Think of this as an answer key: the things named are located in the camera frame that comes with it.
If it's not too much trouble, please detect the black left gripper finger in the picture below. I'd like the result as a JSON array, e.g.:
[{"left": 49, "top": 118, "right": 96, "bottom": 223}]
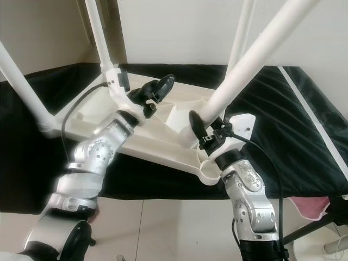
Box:
[
  {"left": 128, "top": 81, "right": 159, "bottom": 103},
  {"left": 157, "top": 74, "right": 177, "bottom": 103}
]

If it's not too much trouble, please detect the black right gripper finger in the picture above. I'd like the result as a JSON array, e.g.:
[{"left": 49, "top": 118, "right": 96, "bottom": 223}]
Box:
[{"left": 189, "top": 110, "right": 209, "bottom": 144}]

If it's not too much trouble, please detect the white plastic table top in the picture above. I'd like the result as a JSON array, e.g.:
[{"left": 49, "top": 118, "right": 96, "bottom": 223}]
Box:
[{"left": 39, "top": 64, "right": 223, "bottom": 188}]

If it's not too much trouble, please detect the white plastic table leg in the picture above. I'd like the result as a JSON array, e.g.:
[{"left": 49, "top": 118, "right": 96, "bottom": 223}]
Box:
[
  {"left": 179, "top": 0, "right": 321, "bottom": 147},
  {"left": 0, "top": 41, "right": 58, "bottom": 138},
  {"left": 84, "top": 0, "right": 115, "bottom": 76},
  {"left": 220, "top": 0, "right": 256, "bottom": 82}
]

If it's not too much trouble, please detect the pink cloth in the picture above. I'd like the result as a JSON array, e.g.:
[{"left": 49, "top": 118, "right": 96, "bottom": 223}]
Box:
[{"left": 288, "top": 196, "right": 333, "bottom": 221}]

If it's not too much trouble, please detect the black metal table leg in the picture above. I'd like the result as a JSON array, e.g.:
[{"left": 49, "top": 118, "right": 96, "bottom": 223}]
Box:
[{"left": 283, "top": 216, "right": 339, "bottom": 244}]

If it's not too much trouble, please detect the white round floor base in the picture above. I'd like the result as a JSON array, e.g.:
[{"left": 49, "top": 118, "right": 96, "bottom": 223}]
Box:
[{"left": 294, "top": 222, "right": 348, "bottom": 261}]

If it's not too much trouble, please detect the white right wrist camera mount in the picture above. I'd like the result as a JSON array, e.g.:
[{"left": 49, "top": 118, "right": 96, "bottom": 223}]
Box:
[{"left": 212, "top": 113, "right": 257, "bottom": 159}]

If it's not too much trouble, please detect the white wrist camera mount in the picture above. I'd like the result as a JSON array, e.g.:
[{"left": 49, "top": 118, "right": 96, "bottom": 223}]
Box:
[
  {"left": 102, "top": 66, "right": 139, "bottom": 117},
  {"left": 212, "top": 113, "right": 257, "bottom": 159}
]

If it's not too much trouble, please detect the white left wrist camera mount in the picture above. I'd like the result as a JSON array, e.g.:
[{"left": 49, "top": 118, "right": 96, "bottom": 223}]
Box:
[{"left": 102, "top": 66, "right": 139, "bottom": 117}]

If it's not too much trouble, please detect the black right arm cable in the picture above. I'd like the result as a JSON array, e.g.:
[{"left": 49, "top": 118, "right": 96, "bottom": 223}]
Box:
[{"left": 229, "top": 132, "right": 290, "bottom": 261}]

